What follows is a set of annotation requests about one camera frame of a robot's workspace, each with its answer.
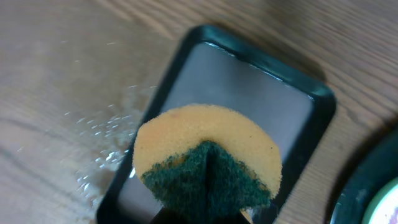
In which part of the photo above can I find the orange green sponge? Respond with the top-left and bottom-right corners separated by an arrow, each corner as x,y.
132,104 -> 282,223

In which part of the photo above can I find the round black tray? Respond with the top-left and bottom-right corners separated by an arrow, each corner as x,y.
325,129 -> 397,224

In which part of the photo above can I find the black rectangular water tray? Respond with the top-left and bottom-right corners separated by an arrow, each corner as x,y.
96,25 -> 336,223

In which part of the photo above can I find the pale green plate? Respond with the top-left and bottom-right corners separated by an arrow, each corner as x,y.
361,178 -> 397,224

